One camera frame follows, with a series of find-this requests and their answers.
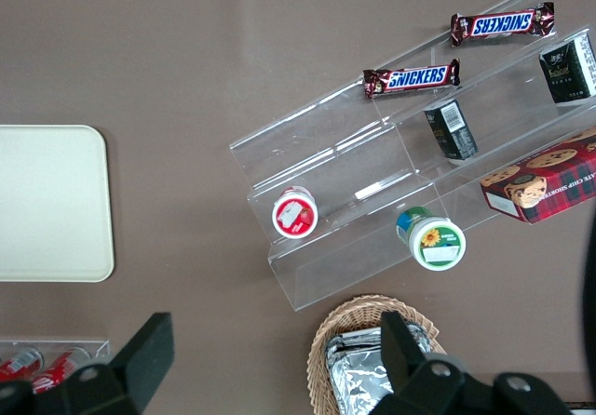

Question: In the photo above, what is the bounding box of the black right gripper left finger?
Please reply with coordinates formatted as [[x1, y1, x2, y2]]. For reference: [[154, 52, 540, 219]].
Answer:
[[0, 312, 174, 415]]

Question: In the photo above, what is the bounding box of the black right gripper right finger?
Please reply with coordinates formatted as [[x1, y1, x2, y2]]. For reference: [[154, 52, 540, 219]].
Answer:
[[372, 311, 574, 415]]

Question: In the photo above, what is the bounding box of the woven wicker basket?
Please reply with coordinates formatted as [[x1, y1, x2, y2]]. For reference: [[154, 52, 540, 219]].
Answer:
[[306, 294, 449, 415]]

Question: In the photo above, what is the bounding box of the cream plastic tray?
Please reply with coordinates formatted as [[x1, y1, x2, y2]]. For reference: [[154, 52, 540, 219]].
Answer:
[[0, 124, 115, 284]]

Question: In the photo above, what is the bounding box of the clear acrylic can holder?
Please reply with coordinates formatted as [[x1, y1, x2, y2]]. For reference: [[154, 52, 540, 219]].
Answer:
[[0, 337, 114, 370]]

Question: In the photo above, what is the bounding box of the foil wrapped package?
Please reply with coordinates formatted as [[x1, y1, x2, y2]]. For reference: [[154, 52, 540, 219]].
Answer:
[[324, 322, 438, 415]]

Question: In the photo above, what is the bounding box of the red cola can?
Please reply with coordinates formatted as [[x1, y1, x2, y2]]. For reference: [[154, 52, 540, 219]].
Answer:
[[0, 347, 45, 384], [31, 347, 93, 395]]

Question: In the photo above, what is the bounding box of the green sunflower lid cup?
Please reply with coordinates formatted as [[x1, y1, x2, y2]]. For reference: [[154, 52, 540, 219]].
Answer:
[[395, 206, 467, 272]]

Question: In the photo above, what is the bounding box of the red lid yogurt cup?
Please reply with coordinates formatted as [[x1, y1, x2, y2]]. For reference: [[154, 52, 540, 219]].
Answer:
[[271, 184, 320, 239]]

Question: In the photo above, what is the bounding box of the clear acrylic tiered shelf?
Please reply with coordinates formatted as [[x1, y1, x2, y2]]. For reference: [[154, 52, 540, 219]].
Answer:
[[228, 0, 596, 313]]

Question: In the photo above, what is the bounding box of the red tartan cookie box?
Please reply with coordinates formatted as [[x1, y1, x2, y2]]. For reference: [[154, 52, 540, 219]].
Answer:
[[479, 126, 596, 224]]

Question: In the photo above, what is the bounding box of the dark green drink carton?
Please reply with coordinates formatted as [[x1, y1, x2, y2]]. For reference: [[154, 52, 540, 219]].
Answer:
[[422, 99, 480, 161], [538, 32, 596, 105]]

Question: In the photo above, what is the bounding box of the Snickers chocolate bar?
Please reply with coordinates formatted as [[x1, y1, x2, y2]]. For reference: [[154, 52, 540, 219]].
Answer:
[[362, 58, 462, 100], [449, 1, 557, 47]]

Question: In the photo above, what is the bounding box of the black blurred cable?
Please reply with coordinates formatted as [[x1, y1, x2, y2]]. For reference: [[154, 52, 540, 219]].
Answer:
[[576, 207, 596, 369]]

